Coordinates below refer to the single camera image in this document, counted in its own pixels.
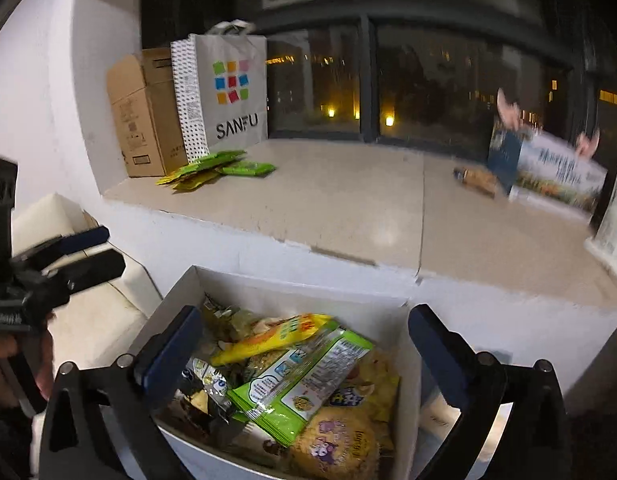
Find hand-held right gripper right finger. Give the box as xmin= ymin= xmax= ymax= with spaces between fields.
xmin=407 ymin=303 xmax=572 ymax=480

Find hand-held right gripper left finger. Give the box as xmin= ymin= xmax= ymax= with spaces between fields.
xmin=38 ymin=305 xmax=204 ymax=480

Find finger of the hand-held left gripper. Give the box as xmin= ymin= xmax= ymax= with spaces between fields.
xmin=11 ymin=225 xmax=111 ymax=269
xmin=42 ymin=248 xmax=127 ymax=294

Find silver foil snack packet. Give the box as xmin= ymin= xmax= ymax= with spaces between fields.
xmin=187 ymin=356 xmax=235 ymax=412

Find white cardboard box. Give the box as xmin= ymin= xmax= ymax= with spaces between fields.
xmin=127 ymin=265 xmax=425 ymax=480

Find person's left hand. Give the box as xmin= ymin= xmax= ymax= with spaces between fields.
xmin=0 ymin=311 xmax=55 ymax=407

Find white sofa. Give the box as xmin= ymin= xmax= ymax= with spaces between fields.
xmin=11 ymin=192 xmax=165 ymax=343

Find pale yellow chips bag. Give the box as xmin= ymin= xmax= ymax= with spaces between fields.
xmin=332 ymin=349 xmax=402 ymax=424

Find dark snack packet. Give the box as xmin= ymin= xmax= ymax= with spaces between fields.
xmin=202 ymin=294 xmax=262 ymax=343

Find yellow green sachet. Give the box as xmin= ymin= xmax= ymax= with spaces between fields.
xmin=172 ymin=170 xmax=225 ymax=193
xmin=156 ymin=150 xmax=248 ymax=184

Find lime green snack packet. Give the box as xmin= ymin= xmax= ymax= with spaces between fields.
xmin=227 ymin=326 xmax=375 ymax=447

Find brown cardboard box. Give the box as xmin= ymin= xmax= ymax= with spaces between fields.
xmin=106 ymin=48 xmax=189 ymax=179

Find yellow biscuit bag purple cartoon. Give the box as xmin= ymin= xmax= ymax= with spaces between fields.
xmin=287 ymin=404 xmax=382 ymax=480

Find brown flat packet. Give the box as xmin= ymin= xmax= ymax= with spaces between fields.
xmin=452 ymin=165 xmax=510 ymax=197

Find stone windowsill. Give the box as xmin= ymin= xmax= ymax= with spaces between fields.
xmin=101 ymin=137 xmax=617 ymax=308

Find grey paper shopping bag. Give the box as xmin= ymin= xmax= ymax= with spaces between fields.
xmin=169 ymin=20 xmax=269 ymax=163

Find landscape printed box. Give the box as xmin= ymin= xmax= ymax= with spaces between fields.
xmin=487 ymin=115 xmax=610 ymax=217

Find pink toy ear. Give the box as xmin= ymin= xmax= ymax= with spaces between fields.
xmin=575 ymin=129 xmax=602 ymax=159
xmin=495 ymin=87 xmax=525 ymax=129

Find dark framed window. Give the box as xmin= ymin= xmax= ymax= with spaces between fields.
xmin=141 ymin=0 xmax=617 ymax=147

